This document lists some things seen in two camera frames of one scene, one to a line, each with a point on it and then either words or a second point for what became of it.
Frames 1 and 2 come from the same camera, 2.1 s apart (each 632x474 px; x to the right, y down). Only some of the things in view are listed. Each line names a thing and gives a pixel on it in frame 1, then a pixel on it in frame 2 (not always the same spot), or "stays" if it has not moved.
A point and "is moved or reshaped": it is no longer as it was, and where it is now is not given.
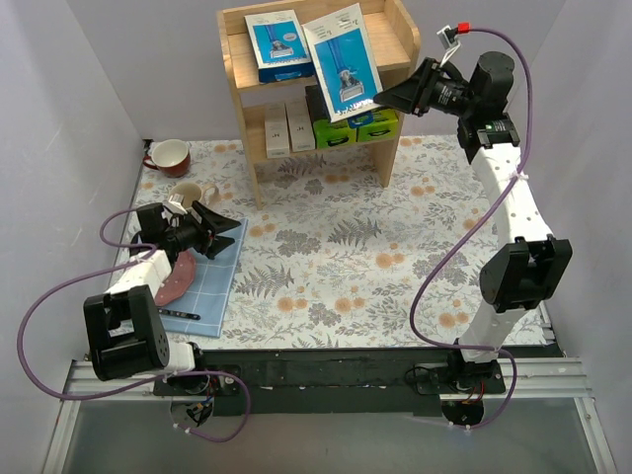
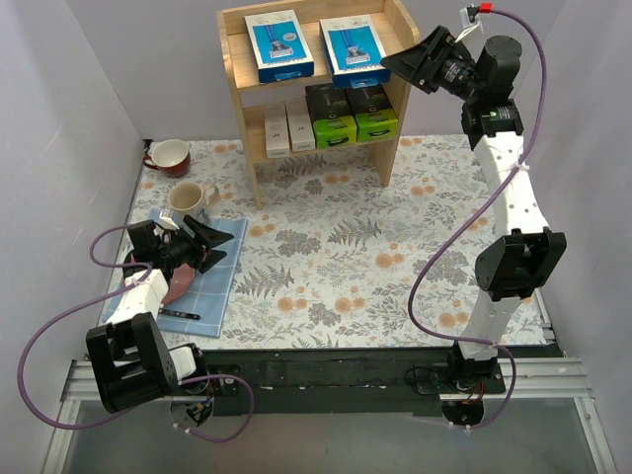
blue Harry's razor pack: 280,47 stays
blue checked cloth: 208,293 stays
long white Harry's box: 276,129 stays
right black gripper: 426,87 to 434,61
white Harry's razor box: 302,137 stays
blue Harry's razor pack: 343,61 is moved or reshaped
